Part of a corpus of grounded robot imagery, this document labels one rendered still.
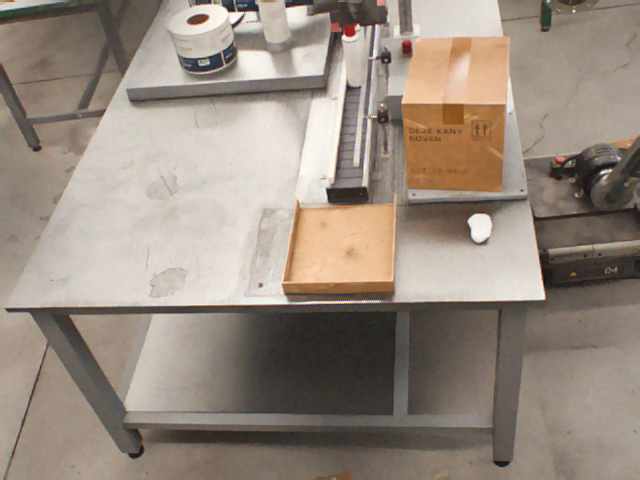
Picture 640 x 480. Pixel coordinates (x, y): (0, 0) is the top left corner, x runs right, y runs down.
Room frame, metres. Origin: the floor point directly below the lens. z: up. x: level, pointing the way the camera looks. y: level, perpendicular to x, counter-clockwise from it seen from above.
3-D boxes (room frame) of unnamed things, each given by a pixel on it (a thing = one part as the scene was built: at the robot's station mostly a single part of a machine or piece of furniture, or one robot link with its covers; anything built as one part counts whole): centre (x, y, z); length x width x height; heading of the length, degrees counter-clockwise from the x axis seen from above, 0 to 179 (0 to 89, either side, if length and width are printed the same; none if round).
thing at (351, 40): (1.91, -0.20, 0.98); 0.05 x 0.05 x 0.20
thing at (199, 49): (2.24, 0.26, 0.95); 0.20 x 0.20 x 0.14
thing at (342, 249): (1.27, -0.05, 0.85); 0.30 x 0.26 x 0.04; 167
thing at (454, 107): (1.52, -0.41, 0.99); 0.30 x 0.24 x 0.27; 160
